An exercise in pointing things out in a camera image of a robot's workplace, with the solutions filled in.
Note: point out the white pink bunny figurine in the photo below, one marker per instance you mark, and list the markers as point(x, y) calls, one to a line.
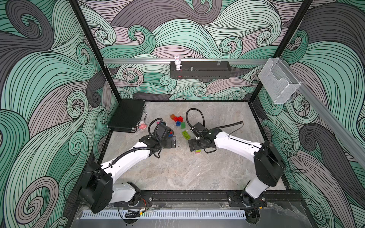
point(178, 63)

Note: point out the white slotted cable duct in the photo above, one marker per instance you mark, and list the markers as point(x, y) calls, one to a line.
point(168, 214)

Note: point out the black wall shelf tray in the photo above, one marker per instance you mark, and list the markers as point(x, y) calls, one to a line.
point(201, 70)

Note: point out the red lego brick back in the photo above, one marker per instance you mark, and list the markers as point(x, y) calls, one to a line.
point(178, 119)

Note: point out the right wall aluminium rail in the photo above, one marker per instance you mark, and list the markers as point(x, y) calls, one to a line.
point(339, 103)

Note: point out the black case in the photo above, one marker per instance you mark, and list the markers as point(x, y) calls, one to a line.
point(127, 116)

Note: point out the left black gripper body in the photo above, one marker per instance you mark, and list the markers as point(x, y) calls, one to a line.
point(167, 144)

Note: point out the pink small toy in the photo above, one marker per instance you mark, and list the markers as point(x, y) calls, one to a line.
point(142, 125)

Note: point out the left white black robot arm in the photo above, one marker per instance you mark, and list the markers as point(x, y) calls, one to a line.
point(98, 184)

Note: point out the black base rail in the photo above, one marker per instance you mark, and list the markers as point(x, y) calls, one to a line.
point(234, 198)

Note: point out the clear acrylic wall holder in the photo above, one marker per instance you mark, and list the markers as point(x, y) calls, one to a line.
point(279, 80)

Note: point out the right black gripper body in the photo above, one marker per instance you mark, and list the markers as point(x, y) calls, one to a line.
point(197, 144)

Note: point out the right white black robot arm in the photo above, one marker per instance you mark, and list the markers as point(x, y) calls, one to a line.
point(269, 164)

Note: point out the horizontal aluminium rail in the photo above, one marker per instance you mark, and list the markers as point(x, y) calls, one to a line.
point(167, 61)

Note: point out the lime long lego brick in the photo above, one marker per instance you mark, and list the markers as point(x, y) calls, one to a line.
point(186, 135)

